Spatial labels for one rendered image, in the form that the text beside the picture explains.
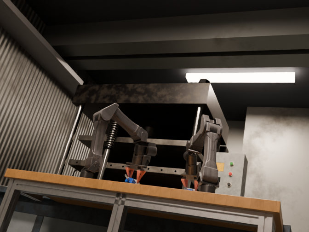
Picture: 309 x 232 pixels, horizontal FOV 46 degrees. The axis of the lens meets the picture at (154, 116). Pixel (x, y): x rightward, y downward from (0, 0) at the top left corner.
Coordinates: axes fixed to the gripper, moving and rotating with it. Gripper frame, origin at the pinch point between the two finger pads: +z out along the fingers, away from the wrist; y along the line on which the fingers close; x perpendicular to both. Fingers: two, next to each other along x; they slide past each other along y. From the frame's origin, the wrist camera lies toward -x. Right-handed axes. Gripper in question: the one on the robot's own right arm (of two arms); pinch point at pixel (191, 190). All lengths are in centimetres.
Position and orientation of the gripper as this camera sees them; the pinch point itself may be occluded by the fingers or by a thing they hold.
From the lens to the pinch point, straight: 201.3
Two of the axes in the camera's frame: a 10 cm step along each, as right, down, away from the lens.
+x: -4.0, 0.2, -9.2
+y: -9.2, -0.3, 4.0
